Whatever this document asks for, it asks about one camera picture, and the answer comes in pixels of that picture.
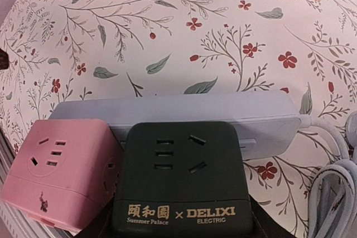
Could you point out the dark green cube socket adapter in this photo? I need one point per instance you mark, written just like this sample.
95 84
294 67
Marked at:
183 179

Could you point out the light blue power strip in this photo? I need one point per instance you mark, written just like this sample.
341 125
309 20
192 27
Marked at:
266 122

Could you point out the pink cube socket adapter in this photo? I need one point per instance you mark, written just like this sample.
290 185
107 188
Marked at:
65 172

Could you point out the floral patterned table mat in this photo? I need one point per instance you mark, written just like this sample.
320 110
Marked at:
66 53

